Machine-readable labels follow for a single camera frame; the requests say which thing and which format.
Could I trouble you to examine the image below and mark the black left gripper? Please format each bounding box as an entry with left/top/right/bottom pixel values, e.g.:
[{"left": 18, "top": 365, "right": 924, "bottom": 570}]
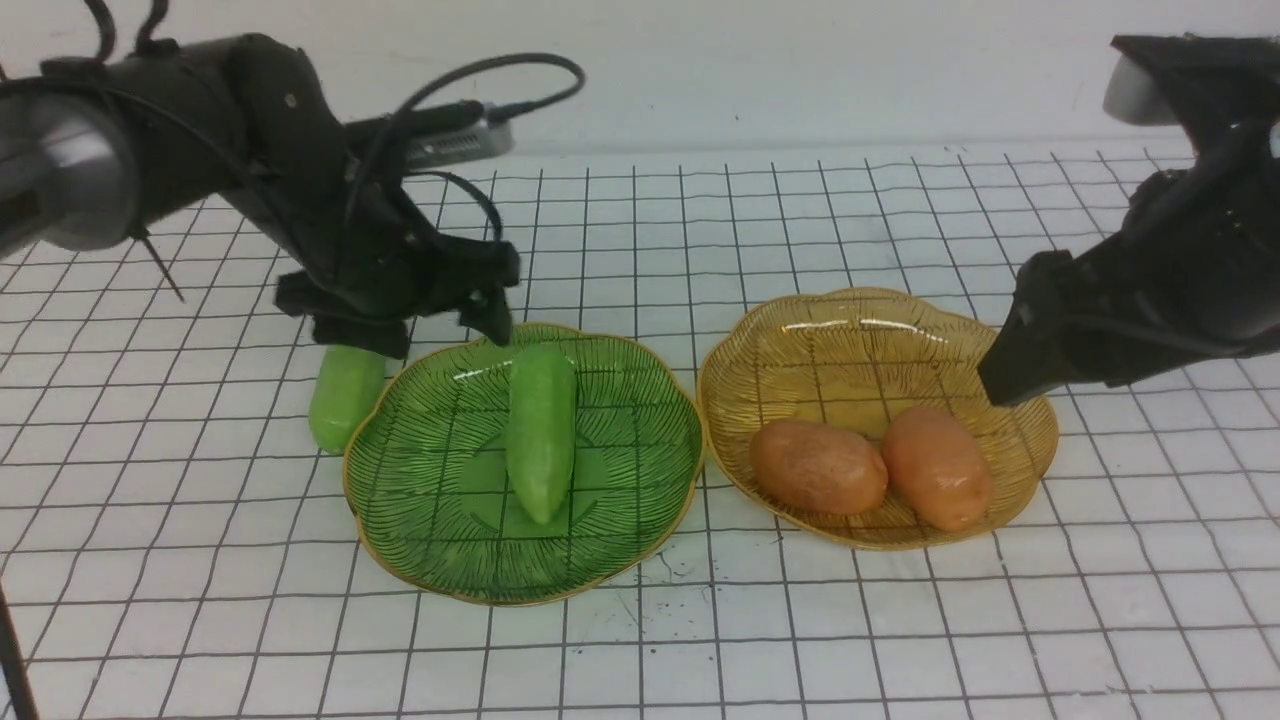
[{"left": 230, "top": 40, "right": 521, "bottom": 360}]

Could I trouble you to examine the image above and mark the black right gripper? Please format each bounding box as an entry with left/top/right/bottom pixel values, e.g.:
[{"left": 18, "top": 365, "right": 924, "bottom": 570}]
[{"left": 977, "top": 35, "right": 1277, "bottom": 407}]

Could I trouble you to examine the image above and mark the green toy gourd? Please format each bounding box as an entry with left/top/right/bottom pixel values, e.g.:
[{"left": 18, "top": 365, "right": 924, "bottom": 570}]
[
  {"left": 506, "top": 343, "right": 577, "bottom": 525},
  {"left": 308, "top": 345, "right": 387, "bottom": 455}
]

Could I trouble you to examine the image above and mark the orange toy potato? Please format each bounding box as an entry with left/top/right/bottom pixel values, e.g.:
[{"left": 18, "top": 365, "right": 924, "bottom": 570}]
[
  {"left": 879, "top": 406, "right": 995, "bottom": 532},
  {"left": 749, "top": 418, "right": 890, "bottom": 515}
]

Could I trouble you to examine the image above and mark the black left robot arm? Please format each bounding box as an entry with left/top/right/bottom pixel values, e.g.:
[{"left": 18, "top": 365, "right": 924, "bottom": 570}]
[{"left": 3, "top": 33, "right": 520, "bottom": 359}]

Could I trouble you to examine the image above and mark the green glass plate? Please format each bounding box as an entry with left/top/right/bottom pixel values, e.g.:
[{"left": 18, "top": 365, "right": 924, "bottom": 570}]
[{"left": 343, "top": 323, "right": 707, "bottom": 606}]

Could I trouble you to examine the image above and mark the amber glass plate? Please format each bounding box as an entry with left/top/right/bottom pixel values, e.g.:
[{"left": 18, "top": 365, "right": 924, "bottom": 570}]
[{"left": 698, "top": 287, "right": 1060, "bottom": 551}]

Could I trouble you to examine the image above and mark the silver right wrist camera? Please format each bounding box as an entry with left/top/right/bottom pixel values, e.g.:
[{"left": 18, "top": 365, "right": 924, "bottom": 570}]
[{"left": 1102, "top": 53, "right": 1187, "bottom": 127}]

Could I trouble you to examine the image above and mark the black camera cable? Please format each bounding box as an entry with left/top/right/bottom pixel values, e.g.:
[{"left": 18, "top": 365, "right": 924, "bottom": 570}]
[{"left": 340, "top": 53, "right": 588, "bottom": 261}]

